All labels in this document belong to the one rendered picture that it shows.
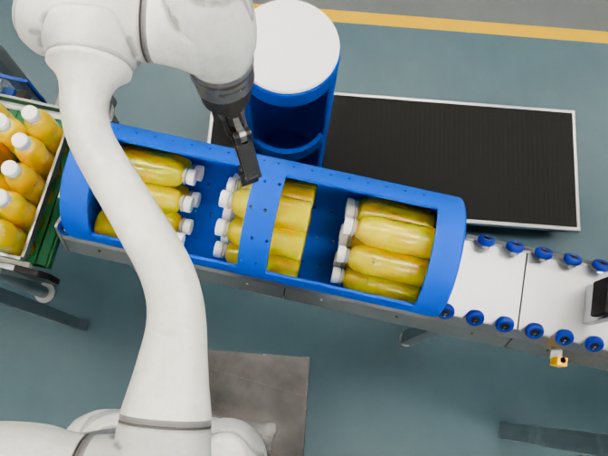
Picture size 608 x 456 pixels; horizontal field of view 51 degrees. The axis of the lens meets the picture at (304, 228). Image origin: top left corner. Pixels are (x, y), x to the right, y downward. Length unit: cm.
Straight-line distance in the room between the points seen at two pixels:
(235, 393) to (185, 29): 96
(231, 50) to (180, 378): 38
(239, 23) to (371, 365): 195
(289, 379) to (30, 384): 141
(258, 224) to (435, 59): 180
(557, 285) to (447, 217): 48
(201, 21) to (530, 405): 222
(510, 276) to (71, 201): 109
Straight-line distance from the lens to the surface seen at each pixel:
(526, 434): 241
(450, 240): 139
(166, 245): 73
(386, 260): 144
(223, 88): 87
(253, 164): 99
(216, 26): 76
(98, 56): 80
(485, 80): 301
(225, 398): 153
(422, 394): 259
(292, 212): 140
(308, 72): 171
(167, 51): 81
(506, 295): 173
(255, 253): 139
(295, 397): 152
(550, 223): 269
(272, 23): 178
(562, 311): 177
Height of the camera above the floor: 254
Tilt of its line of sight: 75 degrees down
